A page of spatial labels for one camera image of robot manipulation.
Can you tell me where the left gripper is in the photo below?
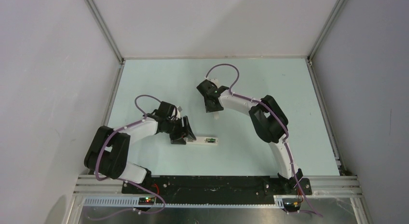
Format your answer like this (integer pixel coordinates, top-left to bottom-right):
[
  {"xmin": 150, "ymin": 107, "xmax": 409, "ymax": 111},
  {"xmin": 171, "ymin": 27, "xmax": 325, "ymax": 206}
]
[{"xmin": 164, "ymin": 116, "xmax": 195, "ymax": 145}]

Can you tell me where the white remote control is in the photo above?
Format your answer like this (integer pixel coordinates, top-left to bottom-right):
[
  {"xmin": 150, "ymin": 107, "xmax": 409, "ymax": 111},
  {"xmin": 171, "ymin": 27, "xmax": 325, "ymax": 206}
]
[{"xmin": 186, "ymin": 137, "xmax": 218, "ymax": 146}]

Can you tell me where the green AAA battery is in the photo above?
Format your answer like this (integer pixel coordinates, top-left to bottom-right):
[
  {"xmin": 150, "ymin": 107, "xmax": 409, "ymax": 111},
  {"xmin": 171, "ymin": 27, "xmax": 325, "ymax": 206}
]
[{"xmin": 205, "ymin": 138, "xmax": 217, "ymax": 143}]

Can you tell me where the white battery cover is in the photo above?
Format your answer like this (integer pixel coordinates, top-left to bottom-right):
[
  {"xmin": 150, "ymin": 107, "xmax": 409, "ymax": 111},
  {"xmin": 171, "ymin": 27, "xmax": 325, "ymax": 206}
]
[{"xmin": 213, "ymin": 112, "xmax": 219, "ymax": 120}]

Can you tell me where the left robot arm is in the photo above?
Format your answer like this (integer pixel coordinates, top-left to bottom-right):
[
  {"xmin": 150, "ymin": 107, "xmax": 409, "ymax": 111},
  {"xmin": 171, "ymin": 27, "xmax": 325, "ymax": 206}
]
[{"xmin": 84, "ymin": 101, "xmax": 197, "ymax": 193}]

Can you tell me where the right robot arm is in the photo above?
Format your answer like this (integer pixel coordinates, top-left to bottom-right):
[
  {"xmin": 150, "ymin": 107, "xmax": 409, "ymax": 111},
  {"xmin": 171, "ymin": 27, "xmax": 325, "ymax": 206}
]
[{"xmin": 196, "ymin": 80, "xmax": 312, "ymax": 196}]

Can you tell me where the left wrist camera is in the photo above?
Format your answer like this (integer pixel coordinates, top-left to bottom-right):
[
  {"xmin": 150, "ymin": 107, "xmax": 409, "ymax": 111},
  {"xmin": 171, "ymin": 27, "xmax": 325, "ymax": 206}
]
[{"xmin": 172, "ymin": 106, "xmax": 182, "ymax": 120}]

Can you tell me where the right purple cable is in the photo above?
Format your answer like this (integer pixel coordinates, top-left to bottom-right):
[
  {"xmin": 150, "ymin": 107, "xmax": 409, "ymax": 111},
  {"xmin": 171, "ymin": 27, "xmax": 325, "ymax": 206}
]
[{"xmin": 205, "ymin": 63, "xmax": 323, "ymax": 217}]

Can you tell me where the purple cable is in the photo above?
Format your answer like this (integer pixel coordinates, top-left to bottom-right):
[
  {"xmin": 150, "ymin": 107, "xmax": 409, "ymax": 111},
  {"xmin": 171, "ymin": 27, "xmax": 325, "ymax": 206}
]
[
  {"xmin": 94, "ymin": 94, "xmax": 167, "ymax": 215},
  {"xmin": 205, "ymin": 63, "xmax": 323, "ymax": 217}
]

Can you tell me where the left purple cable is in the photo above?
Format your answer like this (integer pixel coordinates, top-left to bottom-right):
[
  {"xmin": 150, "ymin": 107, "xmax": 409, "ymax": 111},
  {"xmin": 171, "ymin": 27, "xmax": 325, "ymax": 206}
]
[{"xmin": 94, "ymin": 94, "xmax": 167, "ymax": 215}]

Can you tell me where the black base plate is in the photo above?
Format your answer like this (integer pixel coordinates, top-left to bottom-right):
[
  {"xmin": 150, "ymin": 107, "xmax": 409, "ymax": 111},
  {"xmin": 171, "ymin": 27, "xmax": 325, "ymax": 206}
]
[{"xmin": 142, "ymin": 175, "xmax": 300, "ymax": 204}]

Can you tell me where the white slotted cable duct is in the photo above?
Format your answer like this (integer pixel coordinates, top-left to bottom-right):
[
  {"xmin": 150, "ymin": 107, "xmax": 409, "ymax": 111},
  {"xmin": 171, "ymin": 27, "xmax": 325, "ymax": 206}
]
[{"xmin": 83, "ymin": 196, "xmax": 284, "ymax": 209}]

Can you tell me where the aluminium frame rail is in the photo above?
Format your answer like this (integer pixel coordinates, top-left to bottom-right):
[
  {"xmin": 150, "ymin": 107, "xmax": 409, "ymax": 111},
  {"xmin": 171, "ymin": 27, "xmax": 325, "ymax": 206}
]
[{"xmin": 84, "ymin": 0, "xmax": 124, "ymax": 65}]

